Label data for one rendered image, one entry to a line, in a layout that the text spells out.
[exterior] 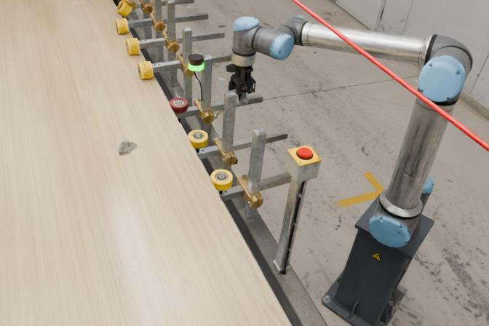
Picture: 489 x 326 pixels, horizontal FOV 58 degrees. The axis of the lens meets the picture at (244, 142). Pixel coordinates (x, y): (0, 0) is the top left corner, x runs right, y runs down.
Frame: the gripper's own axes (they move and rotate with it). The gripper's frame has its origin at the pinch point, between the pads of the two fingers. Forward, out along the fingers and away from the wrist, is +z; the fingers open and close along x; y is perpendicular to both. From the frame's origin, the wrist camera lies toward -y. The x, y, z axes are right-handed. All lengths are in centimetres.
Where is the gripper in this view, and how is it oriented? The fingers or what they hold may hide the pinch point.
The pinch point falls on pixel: (237, 102)
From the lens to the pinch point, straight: 182.2
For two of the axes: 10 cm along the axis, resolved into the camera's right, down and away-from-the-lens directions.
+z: -0.7, 7.8, 6.3
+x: 9.1, -2.1, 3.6
